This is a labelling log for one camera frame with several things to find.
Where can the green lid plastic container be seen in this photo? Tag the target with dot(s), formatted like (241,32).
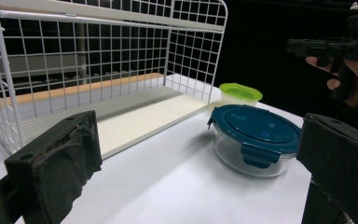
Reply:
(240,92)

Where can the blue lid glass container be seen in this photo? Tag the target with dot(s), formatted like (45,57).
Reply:
(256,130)

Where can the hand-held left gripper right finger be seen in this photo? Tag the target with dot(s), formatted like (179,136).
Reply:
(341,155)

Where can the metal stand pole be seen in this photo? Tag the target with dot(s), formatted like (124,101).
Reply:
(81,56)

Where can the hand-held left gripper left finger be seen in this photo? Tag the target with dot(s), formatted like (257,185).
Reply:
(56,174)

